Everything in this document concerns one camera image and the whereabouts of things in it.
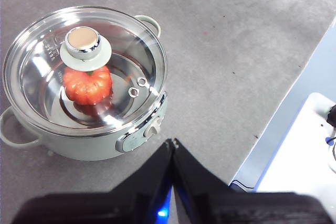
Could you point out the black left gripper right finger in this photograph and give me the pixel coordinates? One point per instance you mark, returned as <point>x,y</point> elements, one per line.
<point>223,205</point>

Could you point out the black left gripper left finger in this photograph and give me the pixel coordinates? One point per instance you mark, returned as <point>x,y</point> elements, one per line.
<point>126,203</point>

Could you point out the orange toy pumpkin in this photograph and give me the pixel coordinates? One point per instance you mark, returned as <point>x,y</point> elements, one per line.
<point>86,87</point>

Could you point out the glass lid with green knob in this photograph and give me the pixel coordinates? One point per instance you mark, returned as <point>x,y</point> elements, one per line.
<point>81,41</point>

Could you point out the green electric cooking pot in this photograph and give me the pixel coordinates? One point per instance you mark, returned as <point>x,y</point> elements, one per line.
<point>86,148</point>

